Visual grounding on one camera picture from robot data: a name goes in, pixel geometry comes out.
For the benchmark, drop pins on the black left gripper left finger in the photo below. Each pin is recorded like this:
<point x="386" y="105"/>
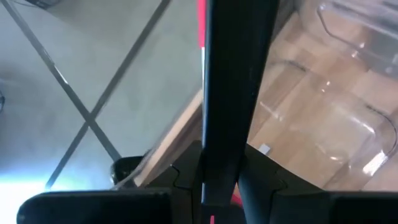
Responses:
<point x="186" y="186"/>

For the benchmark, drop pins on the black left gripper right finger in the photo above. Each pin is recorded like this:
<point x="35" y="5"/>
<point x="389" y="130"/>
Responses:
<point x="258" y="193"/>

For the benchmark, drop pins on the black frame clamp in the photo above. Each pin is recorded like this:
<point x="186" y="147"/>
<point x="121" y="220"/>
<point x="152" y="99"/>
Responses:
<point x="124" y="168"/>

